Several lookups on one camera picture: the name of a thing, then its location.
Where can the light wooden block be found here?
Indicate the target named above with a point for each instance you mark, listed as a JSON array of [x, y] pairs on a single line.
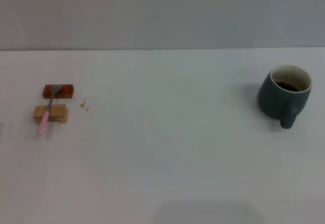
[[59, 112]]

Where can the dark coffee liquid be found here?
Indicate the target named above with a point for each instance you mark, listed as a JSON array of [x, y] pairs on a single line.
[[289, 86]]

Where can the red-brown wooden block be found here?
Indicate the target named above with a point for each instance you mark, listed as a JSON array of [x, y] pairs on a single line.
[[66, 91]]

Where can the grey ceramic mug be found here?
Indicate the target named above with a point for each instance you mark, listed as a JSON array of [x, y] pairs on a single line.
[[273, 102]]

